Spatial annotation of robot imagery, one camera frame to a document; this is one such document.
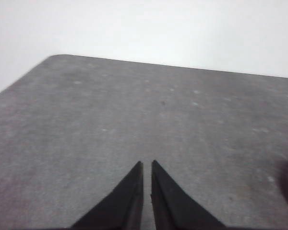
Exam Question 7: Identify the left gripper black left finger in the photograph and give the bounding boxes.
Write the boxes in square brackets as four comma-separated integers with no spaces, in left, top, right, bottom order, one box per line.
[71,161,144,228]

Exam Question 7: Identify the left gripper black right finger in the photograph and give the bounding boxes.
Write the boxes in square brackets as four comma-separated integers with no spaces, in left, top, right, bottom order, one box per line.
[150,160,226,228]

